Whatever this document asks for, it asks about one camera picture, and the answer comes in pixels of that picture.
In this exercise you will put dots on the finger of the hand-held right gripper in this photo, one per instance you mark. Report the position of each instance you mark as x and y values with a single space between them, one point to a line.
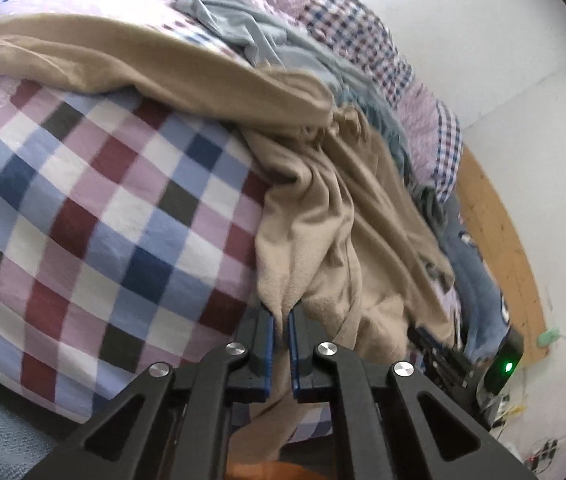
428 342

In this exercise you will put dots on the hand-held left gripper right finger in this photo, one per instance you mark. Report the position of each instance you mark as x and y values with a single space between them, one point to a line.
294 355

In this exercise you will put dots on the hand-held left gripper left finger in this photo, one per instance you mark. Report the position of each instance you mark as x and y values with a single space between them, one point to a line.
269 350

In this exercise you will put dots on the beige t-shirt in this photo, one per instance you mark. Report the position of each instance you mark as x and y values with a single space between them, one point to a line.
343 220

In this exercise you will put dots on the mint green plug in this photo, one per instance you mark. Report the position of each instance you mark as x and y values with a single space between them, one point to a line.
549 337

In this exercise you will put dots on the blue jeans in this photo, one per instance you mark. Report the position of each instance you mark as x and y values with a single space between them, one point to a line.
478 280

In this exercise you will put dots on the wooden headboard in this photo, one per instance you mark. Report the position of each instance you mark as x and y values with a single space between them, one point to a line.
503 235

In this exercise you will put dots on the olive grey t-shirt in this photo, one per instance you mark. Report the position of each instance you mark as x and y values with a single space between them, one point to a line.
430 207

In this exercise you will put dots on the checkered bed sheet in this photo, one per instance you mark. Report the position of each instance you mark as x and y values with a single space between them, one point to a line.
88 220

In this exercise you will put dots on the checkered purple quilt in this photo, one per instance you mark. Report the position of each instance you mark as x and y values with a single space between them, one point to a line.
363 35

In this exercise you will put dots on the light blue garment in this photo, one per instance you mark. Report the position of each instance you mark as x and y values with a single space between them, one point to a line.
243 20

